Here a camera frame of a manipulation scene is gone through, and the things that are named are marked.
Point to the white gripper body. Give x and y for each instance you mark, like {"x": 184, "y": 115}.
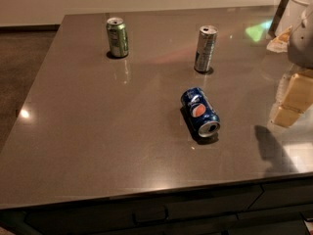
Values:
{"x": 301, "y": 46}

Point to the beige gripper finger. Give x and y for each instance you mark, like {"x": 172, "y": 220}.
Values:
{"x": 280, "y": 43}
{"x": 294, "y": 97}

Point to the blue pepsi can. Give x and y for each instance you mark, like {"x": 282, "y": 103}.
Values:
{"x": 201, "y": 115}

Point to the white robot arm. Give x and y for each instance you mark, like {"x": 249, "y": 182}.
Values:
{"x": 288, "y": 14}

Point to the silver slim energy can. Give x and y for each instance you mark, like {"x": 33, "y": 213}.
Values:
{"x": 205, "y": 48}

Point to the green soda can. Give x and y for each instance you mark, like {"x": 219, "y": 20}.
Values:
{"x": 117, "y": 36}

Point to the dark cabinet drawer front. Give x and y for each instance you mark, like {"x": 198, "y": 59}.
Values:
{"x": 118, "y": 216}

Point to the black drawer handle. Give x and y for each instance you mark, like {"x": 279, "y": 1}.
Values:
{"x": 151, "y": 215}

